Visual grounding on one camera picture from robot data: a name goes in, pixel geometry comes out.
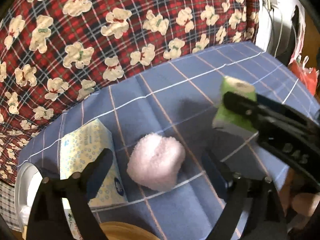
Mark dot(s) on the green white sponge roll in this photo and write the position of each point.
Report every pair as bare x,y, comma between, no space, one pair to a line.
231,113

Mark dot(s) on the red plaid bear quilt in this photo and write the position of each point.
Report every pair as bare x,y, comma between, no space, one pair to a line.
55,53

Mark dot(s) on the person's hand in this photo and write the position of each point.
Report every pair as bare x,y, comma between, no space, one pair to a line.
303,203

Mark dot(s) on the white appliance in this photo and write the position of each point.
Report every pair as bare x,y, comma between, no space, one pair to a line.
280,22

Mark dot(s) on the round silver metal tin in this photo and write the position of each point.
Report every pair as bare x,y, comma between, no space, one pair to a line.
26,187

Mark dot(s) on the red plastic bag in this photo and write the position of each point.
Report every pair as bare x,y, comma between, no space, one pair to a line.
308,76

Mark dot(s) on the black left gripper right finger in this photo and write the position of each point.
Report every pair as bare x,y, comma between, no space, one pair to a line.
266,217

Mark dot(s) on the blue checked tablecloth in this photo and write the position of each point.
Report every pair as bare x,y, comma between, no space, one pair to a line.
179,99

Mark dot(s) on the pink fluffy heart cushion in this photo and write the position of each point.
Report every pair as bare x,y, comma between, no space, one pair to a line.
155,162

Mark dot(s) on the white checked hanging cloth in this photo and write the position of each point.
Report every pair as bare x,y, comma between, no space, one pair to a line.
8,206

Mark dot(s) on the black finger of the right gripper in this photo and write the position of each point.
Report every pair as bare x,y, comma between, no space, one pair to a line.
266,110

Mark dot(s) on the yellow patterned tissue box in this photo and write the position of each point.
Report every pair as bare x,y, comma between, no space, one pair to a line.
83,146

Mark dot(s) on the round yellow tin lid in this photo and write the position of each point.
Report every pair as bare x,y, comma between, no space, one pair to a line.
125,231

